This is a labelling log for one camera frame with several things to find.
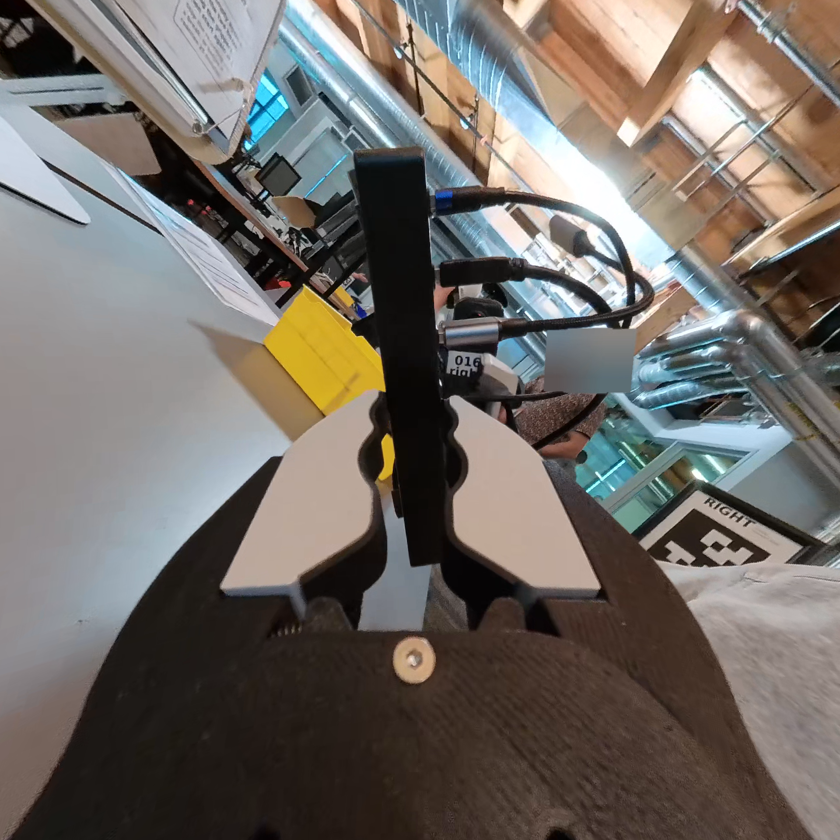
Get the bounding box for yellow plastic bin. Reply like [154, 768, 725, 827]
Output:
[264, 285, 395, 483]

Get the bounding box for white paper sheet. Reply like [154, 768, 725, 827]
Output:
[118, 167, 280, 322]

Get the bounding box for grey desk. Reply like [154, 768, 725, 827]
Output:
[0, 98, 434, 834]

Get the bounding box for white tablet stand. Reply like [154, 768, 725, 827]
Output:
[0, 0, 212, 225]

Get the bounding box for thin black cable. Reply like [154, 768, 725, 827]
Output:
[438, 256, 618, 329]

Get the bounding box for black braided cable blue plugs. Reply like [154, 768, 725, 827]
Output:
[430, 185, 657, 329]

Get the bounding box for silver metal pipes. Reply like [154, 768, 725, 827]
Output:
[633, 249, 840, 460]

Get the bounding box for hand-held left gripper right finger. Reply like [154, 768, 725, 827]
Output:
[441, 395, 603, 599]

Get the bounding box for brown cardboard piece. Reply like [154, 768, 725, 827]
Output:
[272, 196, 317, 228]

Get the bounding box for metal air duct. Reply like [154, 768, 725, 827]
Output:
[282, 0, 559, 329]

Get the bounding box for black USB hub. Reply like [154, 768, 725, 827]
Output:
[353, 147, 442, 568]

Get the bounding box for black monitor rack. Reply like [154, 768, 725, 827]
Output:
[259, 154, 301, 193]

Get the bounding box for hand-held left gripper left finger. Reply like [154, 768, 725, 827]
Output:
[220, 392, 388, 598]

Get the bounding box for instruction sheet on white stand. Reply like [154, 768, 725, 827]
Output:
[26, 0, 253, 165]

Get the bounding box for wooden table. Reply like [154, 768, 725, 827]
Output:
[197, 157, 368, 309]

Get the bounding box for framed black white tag sign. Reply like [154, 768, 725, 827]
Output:
[637, 482, 824, 567]

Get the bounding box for person's grey hoodie torso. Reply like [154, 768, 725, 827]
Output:
[656, 561, 840, 840]

